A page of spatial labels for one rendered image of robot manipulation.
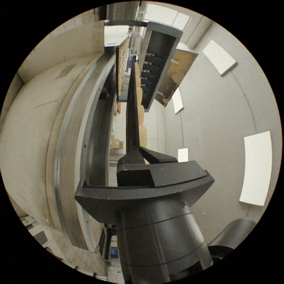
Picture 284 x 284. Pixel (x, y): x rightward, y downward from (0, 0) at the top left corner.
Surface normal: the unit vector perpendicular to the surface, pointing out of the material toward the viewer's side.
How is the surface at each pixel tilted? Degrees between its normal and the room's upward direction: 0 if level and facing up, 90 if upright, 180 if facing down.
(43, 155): 90
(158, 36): 90
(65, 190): 90
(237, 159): 180
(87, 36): 90
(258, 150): 180
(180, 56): 115
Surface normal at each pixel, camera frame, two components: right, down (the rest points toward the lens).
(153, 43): 0.01, 0.96
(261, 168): -0.99, -0.04
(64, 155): 0.16, -0.29
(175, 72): -0.40, 0.85
